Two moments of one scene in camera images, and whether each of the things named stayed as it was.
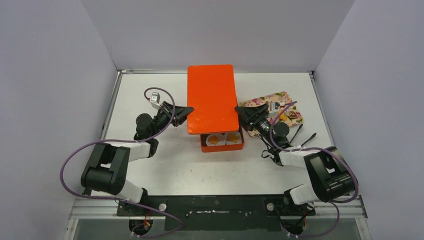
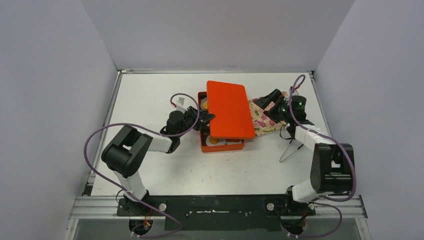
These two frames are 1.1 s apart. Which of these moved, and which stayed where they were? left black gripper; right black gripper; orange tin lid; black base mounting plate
Moved: orange tin lid; left black gripper; right black gripper
Stayed: black base mounting plate
